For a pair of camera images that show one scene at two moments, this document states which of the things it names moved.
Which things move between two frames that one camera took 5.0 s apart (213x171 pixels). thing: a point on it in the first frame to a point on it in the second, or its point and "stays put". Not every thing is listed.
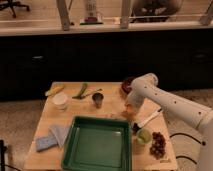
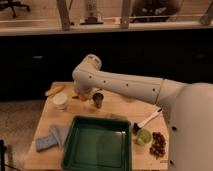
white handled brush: [136, 126] stays put
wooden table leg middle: [125, 13] stays put
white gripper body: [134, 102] to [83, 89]
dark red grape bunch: [157, 148] stays put
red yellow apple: [130, 115] to [84, 96]
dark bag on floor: [154, 11] stays put
